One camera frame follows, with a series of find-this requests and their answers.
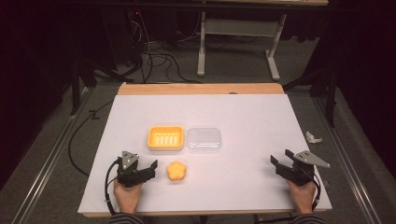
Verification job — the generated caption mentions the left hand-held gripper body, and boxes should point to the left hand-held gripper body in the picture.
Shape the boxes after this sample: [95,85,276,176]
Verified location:
[117,150,148,189]

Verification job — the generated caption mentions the black metal stand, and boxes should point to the black metal stand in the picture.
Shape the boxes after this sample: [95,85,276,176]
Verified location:
[282,60,340,129]
[68,57,98,117]

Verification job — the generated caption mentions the white table mat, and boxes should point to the white table mat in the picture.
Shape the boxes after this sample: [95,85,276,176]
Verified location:
[77,93,332,216]

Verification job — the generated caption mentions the crumpled white paper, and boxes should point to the crumpled white paper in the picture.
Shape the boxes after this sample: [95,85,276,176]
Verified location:
[304,131,323,145]

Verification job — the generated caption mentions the metal floor rail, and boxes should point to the metal floor rail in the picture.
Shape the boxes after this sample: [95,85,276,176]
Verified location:
[312,95,376,224]
[10,86,92,224]

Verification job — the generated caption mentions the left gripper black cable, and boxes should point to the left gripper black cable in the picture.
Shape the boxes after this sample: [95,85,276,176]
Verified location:
[104,157,122,217]

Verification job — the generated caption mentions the person's right hand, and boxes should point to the person's right hand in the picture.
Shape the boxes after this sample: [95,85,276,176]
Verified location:
[285,179,318,216]

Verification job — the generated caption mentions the bundle of black floor cables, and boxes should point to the bundle of black floor cables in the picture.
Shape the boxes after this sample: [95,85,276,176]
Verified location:
[125,10,204,85]

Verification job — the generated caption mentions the long black floor cable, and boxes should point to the long black floor cable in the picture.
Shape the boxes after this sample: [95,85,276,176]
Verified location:
[67,100,115,177]

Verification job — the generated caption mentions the clear plastic lid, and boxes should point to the clear plastic lid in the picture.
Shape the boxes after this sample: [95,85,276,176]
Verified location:
[186,127,222,154]

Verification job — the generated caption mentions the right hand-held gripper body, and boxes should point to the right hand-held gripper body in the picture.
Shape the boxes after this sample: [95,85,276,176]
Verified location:
[275,149,332,188]

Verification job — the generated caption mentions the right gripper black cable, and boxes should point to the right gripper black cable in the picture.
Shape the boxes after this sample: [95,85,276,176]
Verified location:
[306,172,322,213]

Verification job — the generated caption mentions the person's left hand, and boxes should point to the person's left hand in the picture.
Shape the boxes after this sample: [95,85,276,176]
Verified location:
[113,179,143,215]

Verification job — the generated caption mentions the orange flower-shaped soap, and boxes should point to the orange flower-shaped soap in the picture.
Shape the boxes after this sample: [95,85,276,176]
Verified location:
[165,161,188,182]

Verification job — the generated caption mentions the orange soap dish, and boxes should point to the orange soap dish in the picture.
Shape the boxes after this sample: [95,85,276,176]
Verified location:
[147,125,186,152]

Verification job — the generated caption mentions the white metal desk frame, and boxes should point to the white metal desk frame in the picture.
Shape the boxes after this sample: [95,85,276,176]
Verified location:
[196,11,290,82]

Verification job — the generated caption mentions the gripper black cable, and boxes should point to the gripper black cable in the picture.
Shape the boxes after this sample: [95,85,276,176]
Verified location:
[104,157,122,217]
[306,172,322,213]

